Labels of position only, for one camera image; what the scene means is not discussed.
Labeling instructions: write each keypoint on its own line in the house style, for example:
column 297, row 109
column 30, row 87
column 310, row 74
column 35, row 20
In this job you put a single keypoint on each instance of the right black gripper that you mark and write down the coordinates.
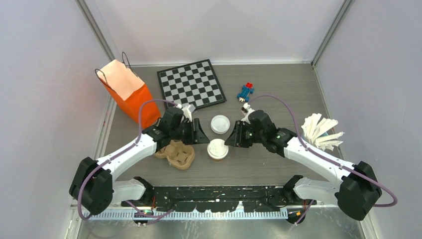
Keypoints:
column 235, row 139

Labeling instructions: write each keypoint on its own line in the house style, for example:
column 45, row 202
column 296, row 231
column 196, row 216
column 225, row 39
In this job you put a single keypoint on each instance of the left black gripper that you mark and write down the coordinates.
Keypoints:
column 197, row 136

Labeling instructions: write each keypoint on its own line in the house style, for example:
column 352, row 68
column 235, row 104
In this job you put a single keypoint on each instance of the white plastic cup lid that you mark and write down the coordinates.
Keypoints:
column 220, row 124

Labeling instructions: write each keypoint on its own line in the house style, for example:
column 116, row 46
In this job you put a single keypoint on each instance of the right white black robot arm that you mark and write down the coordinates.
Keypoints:
column 354, row 195

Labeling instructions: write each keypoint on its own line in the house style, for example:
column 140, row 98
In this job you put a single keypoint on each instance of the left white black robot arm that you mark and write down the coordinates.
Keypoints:
column 95, row 184

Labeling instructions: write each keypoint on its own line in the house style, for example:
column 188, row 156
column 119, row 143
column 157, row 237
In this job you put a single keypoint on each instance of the brown pulp cup carrier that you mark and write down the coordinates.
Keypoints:
column 177, row 154

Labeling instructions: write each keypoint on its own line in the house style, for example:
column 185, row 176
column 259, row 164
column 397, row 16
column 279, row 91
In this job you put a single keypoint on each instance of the black white chessboard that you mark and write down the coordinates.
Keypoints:
column 194, row 83

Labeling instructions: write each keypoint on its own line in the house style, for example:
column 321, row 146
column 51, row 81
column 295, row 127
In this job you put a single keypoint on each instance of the orange paper bag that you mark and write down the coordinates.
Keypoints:
column 129, row 91

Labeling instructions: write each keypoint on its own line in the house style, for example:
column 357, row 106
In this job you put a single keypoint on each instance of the white paper-wrapped straws bundle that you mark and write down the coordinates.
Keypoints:
column 316, row 132

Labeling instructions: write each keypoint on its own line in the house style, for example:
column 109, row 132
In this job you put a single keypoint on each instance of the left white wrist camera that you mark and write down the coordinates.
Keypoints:
column 188, row 110

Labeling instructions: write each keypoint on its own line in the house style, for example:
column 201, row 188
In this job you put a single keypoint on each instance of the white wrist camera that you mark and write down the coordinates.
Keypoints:
column 188, row 110
column 246, row 110

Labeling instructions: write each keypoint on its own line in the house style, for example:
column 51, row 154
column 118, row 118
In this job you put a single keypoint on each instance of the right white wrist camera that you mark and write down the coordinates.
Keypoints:
column 246, row 110

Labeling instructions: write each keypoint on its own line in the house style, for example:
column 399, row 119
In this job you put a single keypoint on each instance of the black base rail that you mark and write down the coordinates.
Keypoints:
column 218, row 198

